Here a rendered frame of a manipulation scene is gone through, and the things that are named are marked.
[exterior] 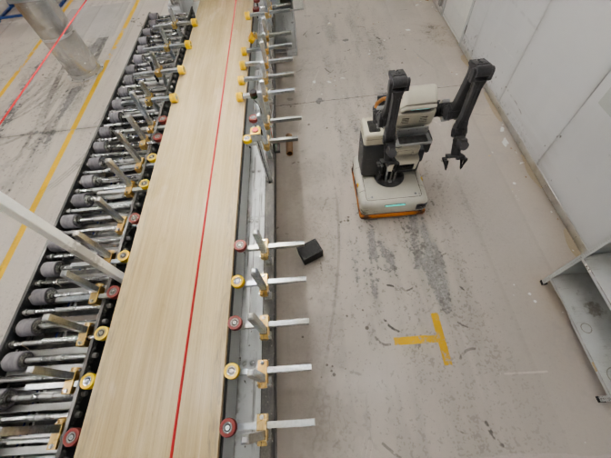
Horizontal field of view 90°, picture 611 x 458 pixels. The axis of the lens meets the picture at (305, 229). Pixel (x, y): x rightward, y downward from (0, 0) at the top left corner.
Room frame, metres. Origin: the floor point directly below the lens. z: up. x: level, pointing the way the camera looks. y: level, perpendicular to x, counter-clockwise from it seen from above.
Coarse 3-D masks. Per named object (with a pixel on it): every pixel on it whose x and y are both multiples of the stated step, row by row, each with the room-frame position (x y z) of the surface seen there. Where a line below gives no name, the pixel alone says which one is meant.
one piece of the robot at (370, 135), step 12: (384, 96) 2.10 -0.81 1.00; (372, 120) 2.07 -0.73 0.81; (360, 132) 2.10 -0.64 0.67; (372, 132) 1.93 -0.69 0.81; (360, 144) 2.05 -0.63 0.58; (372, 144) 1.89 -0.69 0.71; (384, 144) 1.89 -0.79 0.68; (360, 156) 2.00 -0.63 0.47; (372, 156) 1.89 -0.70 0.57; (360, 168) 1.95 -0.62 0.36; (372, 168) 1.89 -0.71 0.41; (384, 168) 1.87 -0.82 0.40
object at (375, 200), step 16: (368, 176) 1.90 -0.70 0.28; (416, 176) 1.80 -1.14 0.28; (368, 192) 1.72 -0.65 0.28; (384, 192) 1.69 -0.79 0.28; (400, 192) 1.66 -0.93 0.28; (416, 192) 1.62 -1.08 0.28; (368, 208) 1.57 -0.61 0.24; (384, 208) 1.55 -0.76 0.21; (400, 208) 1.54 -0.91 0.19; (416, 208) 1.53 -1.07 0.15
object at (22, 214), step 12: (0, 192) 1.00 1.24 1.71; (0, 204) 0.95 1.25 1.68; (12, 204) 0.98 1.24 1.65; (12, 216) 0.96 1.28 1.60; (24, 216) 0.96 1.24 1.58; (36, 216) 0.99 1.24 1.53; (36, 228) 0.96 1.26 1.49; (48, 228) 0.98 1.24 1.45; (60, 240) 0.96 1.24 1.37; (72, 240) 0.99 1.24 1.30; (72, 252) 0.96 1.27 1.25; (84, 252) 0.97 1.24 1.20; (96, 264) 0.95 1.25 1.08; (108, 264) 0.99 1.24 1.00; (120, 276) 0.96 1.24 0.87
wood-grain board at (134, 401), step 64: (192, 64) 3.28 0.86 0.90; (192, 128) 2.26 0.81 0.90; (192, 192) 1.54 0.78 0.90; (192, 256) 1.00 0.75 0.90; (128, 320) 0.65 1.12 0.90; (192, 320) 0.58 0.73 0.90; (128, 384) 0.30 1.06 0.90; (192, 384) 0.24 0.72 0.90; (128, 448) 0.01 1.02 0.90; (192, 448) -0.03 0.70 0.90
